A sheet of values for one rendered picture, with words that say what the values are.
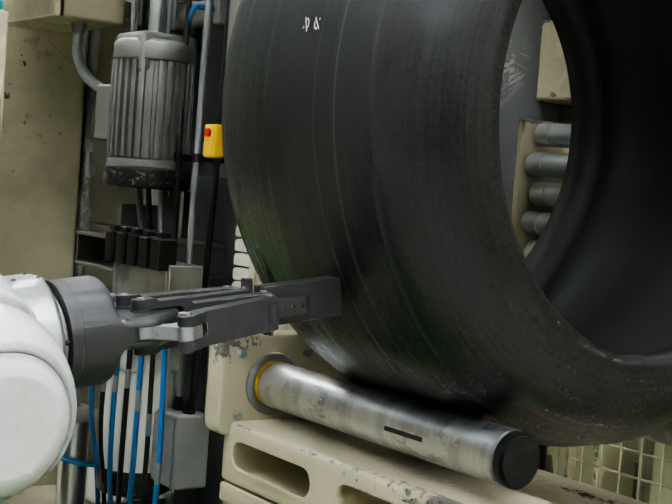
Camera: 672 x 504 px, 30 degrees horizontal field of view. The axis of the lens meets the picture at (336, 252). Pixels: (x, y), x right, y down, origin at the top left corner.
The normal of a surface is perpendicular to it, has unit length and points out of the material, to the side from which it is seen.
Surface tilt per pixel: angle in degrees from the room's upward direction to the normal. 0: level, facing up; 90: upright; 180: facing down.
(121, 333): 87
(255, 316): 88
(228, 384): 90
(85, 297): 46
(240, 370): 90
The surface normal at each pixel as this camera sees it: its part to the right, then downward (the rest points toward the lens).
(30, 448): 0.59, 0.14
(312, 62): -0.80, -0.11
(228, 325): 0.75, 0.06
